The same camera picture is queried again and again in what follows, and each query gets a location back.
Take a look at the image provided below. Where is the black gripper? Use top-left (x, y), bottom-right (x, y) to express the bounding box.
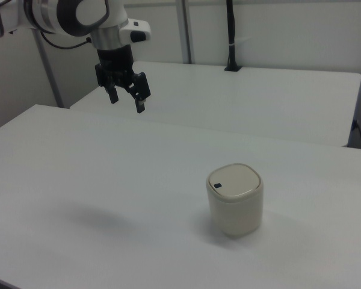
top-left (94, 44), bottom-right (152, 114)

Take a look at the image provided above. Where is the cream trash bin lid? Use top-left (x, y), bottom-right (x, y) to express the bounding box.
top-left (206, 163), bottom-right (263, 202)

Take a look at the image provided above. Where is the cream desktop trash bin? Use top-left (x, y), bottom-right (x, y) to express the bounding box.
top-left (205, 163), bottom-right (265, 240)

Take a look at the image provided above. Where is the white back table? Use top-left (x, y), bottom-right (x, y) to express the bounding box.
top-left (69, 61), bottom-right (361, 148)

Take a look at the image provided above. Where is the grey aluminium frame post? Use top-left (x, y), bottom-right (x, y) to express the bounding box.
top-left (174, 0), bottom-right (196, 64)
top-left (32, 29), bottom-right (64, 108)

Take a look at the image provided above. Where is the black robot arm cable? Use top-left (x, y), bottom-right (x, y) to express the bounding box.
top-left (40, 30), bottom-right (93, 49)

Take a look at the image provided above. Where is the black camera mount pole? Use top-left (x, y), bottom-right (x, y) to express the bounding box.
top-left (224, 0), bottom-right (242, 72)

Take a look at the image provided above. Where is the black cable on wall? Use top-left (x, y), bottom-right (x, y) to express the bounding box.
top-left (351, 119), bottom-right (361, 149)

